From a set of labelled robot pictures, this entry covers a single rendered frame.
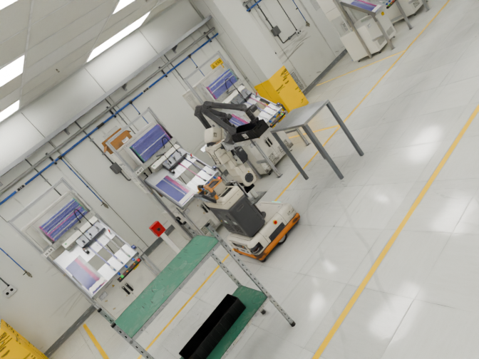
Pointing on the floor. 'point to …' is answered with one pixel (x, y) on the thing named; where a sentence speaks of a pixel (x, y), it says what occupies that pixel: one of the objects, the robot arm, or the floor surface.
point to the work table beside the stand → (301, 116)
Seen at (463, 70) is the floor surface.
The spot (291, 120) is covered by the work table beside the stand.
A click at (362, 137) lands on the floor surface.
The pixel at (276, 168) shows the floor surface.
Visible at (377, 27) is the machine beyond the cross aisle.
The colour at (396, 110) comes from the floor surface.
